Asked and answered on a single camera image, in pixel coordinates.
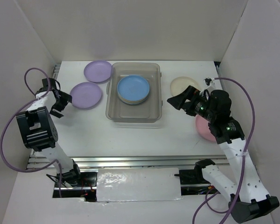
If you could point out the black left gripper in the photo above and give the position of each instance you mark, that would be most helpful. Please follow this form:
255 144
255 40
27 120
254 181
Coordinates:
66 98

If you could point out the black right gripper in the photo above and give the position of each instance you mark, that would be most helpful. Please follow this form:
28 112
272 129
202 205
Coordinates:
178 101

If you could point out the cream plastic plate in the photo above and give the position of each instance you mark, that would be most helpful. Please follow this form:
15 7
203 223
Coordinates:
180 84

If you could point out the purple plate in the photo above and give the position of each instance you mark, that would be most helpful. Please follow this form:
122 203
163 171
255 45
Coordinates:
98 71
85 95

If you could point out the blue plastic plate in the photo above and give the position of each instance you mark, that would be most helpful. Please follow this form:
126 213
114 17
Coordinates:
133 88

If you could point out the yellow plastic plate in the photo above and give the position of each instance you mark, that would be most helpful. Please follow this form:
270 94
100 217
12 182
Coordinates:
129 102

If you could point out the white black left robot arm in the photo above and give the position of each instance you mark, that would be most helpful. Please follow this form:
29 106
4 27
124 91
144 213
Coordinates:
39 132

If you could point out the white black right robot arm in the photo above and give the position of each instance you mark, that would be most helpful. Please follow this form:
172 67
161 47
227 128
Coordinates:
247 198

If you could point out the clear plastic bin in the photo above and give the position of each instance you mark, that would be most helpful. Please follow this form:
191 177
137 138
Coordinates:
135 112

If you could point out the pink plastic plate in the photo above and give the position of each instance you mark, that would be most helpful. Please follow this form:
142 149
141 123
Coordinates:
203 129

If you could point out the white glossy cover panel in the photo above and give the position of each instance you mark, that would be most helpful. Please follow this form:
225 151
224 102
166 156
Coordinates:
138 185

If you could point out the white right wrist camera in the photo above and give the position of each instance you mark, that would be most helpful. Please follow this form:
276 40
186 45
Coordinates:
210 86

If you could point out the aluminium rail frame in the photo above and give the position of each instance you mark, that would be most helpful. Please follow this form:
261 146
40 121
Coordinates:
160 136

